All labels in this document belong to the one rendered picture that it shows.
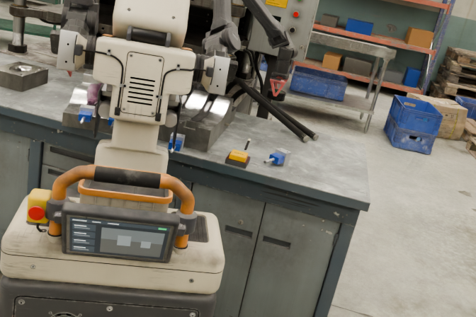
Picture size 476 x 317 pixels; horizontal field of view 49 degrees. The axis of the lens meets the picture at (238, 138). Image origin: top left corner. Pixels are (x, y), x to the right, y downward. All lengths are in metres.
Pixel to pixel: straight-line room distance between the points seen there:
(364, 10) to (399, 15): 0.54
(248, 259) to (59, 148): 0.89
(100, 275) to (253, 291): 0.97
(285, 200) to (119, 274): 0.82
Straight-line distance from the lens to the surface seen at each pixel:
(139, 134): 1.57
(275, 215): 2.00
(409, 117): 5.48
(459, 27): 8.75
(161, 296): 1.38
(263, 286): 2.16
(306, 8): 2.68
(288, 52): 2.21
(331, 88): 5.74
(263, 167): 1.94
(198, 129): 1.95
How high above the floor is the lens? 1.51
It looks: 19 degrees down
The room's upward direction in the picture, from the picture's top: 12 degrees clockwise
